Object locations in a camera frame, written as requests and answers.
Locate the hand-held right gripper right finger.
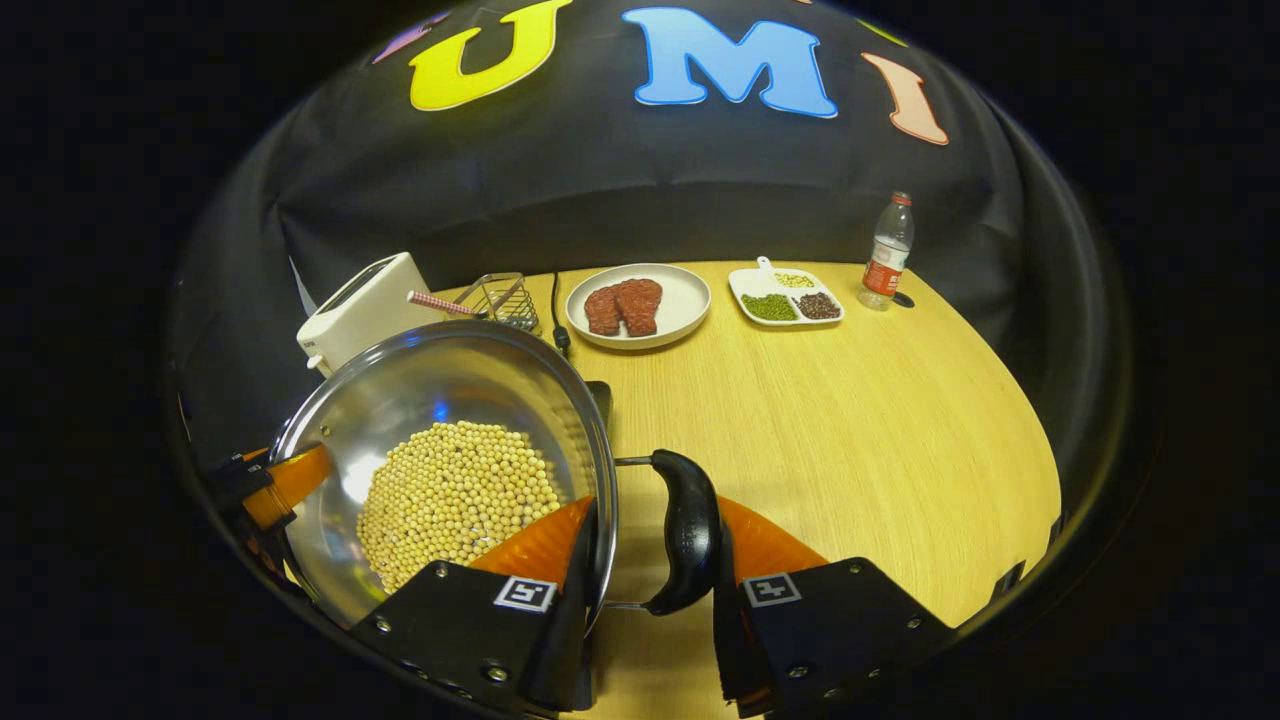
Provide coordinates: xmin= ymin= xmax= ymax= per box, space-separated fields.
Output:
xmin=712 ymin=495 xmax=956 ymax=720

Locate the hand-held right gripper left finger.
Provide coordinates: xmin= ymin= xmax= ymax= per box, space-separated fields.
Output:
xmin=350 ymin=495 xmax=601 ymax=716

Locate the steel pot with black handle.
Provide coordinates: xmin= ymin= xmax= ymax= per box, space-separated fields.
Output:
xmin=270 ymin=320 xmax=723 ymax=631

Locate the pile of yellow soybeans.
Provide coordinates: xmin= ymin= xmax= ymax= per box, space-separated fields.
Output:
xmin=356 ymin=420 xmax=563 ymax=596

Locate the white toaster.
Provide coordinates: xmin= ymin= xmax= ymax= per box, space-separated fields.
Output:
xmin=296 ymin=252 xmax=441 ymax=379

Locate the pink striped stick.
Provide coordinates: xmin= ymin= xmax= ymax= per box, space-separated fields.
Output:
xmin=407 ymin=290 xmax=481 ymax=318

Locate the red meat steak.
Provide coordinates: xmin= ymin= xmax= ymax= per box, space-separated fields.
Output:
xmin=584 ymin=286 xmax=623 ymax=337
xmin=612 ymin=279 xmax=664 ymax=338

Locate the round white plate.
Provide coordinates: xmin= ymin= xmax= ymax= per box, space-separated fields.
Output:
xmin=565 ymin=263 xmax=712 ymax=351

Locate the white divided dish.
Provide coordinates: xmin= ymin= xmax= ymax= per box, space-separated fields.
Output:
xmin=728 ymin=256 xmax=846 ymax=328

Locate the plastic water bottle red label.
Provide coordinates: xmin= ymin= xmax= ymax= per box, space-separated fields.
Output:
xmin=857 ymin=192 xmax=915 ymax=312

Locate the small wire basket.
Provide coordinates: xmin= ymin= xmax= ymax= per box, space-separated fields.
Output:
xmin=455 ymin=272 xmax=541 ymax=336

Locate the black power cable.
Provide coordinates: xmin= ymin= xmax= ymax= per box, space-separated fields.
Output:
xmin=548 ymin=270 xmax=573 ymax=359

